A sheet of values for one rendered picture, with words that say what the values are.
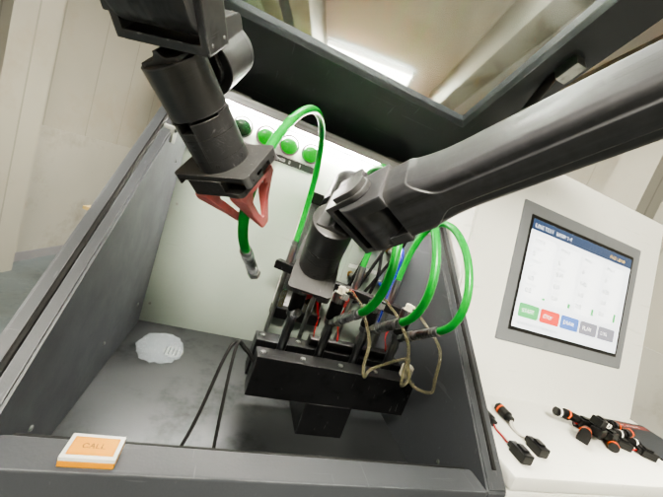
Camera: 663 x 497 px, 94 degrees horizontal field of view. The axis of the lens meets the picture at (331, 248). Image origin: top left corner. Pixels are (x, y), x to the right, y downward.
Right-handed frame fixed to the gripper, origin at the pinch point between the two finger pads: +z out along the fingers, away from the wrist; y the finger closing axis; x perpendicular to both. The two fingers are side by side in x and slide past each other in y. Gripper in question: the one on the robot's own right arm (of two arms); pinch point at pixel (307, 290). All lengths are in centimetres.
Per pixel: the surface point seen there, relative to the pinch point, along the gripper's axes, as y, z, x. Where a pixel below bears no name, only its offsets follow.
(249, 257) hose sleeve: -2.3, -8.2, 9.9
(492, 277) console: 21.2, 4.7, -41.2
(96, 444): -27.7, -5.1, 16.4
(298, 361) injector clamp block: -8.7, 11.4, -2.9
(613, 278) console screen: 37, 6, -81
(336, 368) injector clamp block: -7.4, 12.7, -10.6
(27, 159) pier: 105, 141, 209
